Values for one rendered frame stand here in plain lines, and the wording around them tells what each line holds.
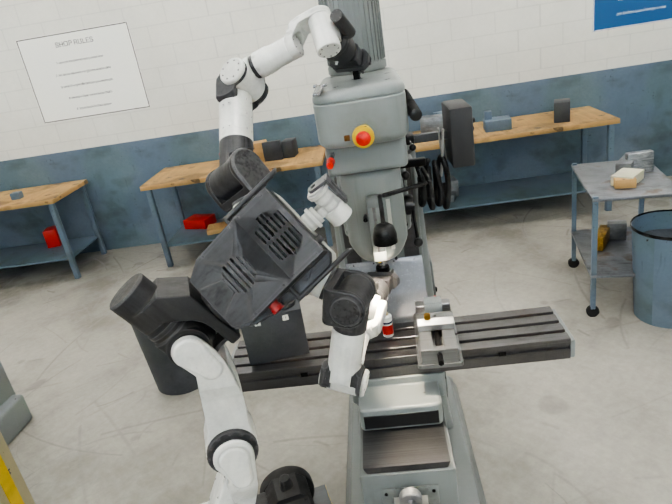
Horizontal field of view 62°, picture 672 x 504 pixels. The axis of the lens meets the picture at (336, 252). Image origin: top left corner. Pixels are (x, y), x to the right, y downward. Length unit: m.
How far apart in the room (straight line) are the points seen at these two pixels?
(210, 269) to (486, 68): 5.05
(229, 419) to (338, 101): 0.91
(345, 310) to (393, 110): 0.56
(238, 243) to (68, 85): 5.55
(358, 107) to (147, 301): 0.74
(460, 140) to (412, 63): 4.00
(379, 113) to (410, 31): 4.44
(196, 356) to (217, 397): 0.16
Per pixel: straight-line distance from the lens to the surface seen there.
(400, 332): 2.10
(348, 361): 1.48
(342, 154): 1.67
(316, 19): 1.55
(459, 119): 2.01
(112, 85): 6.53
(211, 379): 1.50
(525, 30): 6.17
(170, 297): 1.40
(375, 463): 1.88
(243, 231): 1.28
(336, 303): 1.34
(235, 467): 1.65
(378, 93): 1.54
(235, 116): 1.53
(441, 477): 1.90
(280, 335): 2.02
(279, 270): 1.26
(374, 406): 1.95
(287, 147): 5.63
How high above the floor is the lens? 2.06
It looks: 22 degrees down
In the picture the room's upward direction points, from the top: 10 degrees counter-clockwise
